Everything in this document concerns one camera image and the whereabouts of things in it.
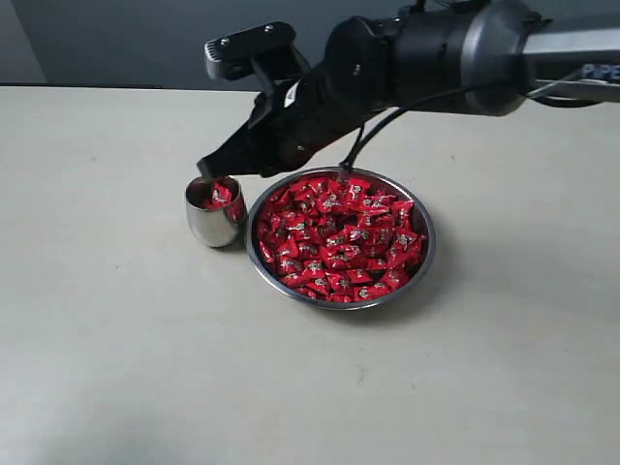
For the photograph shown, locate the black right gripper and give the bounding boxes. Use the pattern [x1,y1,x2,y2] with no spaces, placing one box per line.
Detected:
[197,72,378,180]

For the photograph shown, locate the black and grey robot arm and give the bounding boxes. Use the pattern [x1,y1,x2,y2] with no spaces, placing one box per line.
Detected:
[198,1,619,179]

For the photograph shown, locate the red candies in cup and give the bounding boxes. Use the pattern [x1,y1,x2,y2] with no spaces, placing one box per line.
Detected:
[197,178,236,210]

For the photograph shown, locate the stainless steel cup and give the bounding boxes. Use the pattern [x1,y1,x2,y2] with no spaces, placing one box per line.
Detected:
[185,176,247,248]

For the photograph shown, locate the pile of red candies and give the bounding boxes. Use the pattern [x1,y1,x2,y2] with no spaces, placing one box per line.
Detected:
[256,175,429,304]

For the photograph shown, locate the stainless steel bowl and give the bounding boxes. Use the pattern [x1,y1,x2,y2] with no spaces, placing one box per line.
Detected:
[245,166,437,311]

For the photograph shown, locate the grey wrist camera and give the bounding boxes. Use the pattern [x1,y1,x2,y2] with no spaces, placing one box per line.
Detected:
[203,21,310,94]

